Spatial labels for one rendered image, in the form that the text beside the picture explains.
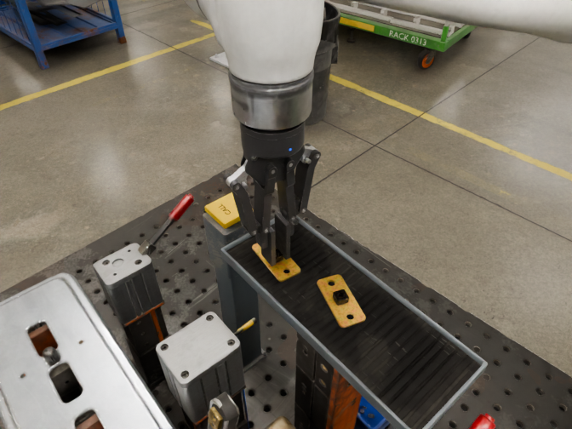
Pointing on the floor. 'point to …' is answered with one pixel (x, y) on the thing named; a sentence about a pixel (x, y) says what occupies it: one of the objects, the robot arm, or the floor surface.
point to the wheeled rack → (431, 25)
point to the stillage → (56, 23)
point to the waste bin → (329, 35)
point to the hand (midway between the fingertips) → (275, 240)
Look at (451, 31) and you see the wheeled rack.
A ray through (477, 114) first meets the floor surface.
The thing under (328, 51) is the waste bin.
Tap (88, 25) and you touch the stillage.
